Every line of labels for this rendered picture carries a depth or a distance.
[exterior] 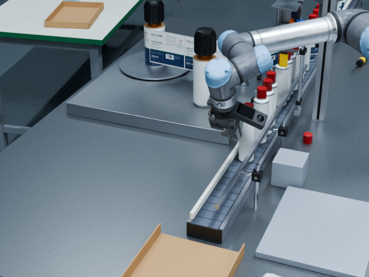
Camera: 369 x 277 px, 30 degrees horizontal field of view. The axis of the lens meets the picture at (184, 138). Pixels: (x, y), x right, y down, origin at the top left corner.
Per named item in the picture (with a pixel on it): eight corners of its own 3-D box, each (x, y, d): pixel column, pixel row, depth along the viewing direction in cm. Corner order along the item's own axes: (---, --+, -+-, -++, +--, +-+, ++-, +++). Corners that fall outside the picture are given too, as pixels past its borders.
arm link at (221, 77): (238, 69, 186) (210, 83, 186) (242, 93, 195) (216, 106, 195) (224, 50, 191) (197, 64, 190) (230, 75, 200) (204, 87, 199)
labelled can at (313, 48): (304, 56, 306) (308, 12, 296) (316, 58, 305) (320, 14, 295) (301, 61, 302) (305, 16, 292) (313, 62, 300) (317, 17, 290)
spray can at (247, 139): (241, 154, 232) (243, 99, 222) (256, 157, 231) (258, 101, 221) (236, 161, 228) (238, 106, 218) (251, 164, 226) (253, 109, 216)
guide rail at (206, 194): (285, 76, 285) (286, 71, 284) (288, 76, 284) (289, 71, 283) (189, 218, 198) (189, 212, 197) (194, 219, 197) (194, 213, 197)
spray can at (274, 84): (263, 120, 254) (266, 68, 244) (277, 122, 252) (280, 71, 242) (259, 126, 250) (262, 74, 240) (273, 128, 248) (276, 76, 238)
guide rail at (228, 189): (304, 66, 280) (304, 63, 279) (307, 67, 279) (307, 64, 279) (214, 208, 193) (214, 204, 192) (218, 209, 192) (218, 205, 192)
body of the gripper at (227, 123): (218, 109, 214) (212, 86, 204) (245, 114, 211) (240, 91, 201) (211, 129, 211) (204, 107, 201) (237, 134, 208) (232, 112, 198)
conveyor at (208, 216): (315, 40, 334) (316, 33, 332) (333, 43, 331) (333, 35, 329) (190, 233, 201) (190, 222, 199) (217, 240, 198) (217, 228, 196)
